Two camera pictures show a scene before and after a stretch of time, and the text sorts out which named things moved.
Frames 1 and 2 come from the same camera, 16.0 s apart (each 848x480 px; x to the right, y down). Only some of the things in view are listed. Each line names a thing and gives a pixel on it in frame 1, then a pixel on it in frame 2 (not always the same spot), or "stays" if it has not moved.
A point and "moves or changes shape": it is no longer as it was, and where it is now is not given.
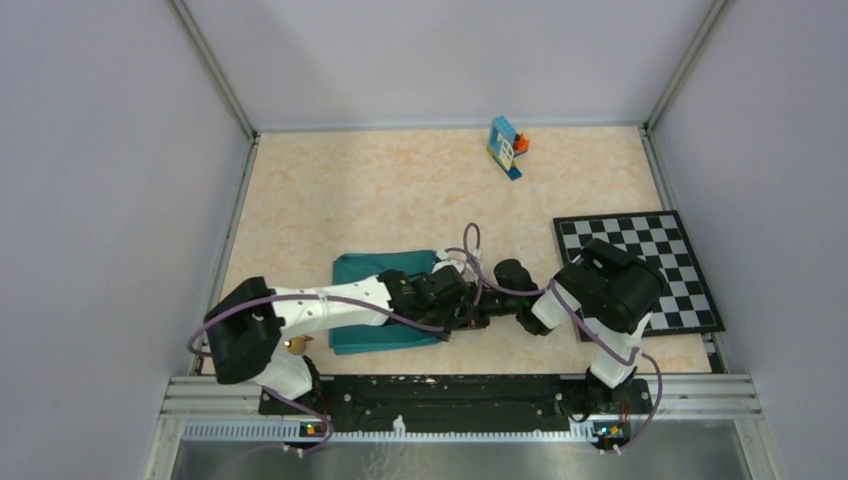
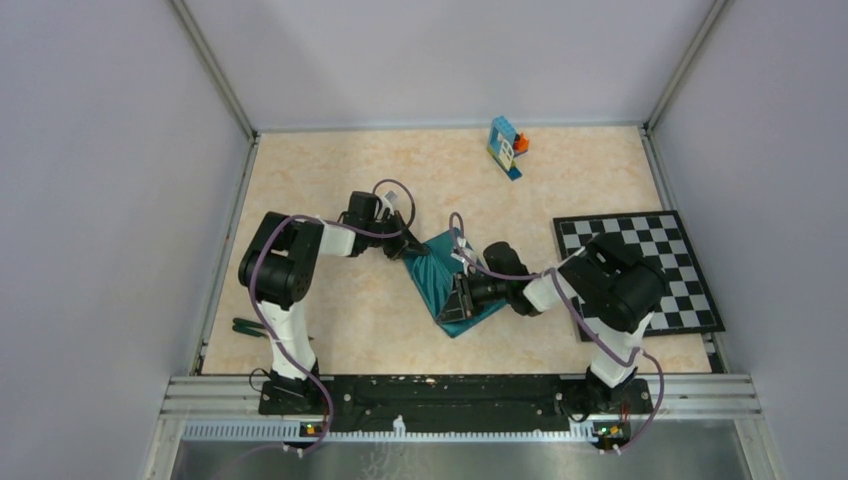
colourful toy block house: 505,144 stays
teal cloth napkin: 350,267 moves or changes shape
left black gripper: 447,321 to 405,243
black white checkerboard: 686,305 stays
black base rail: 457,402 stays
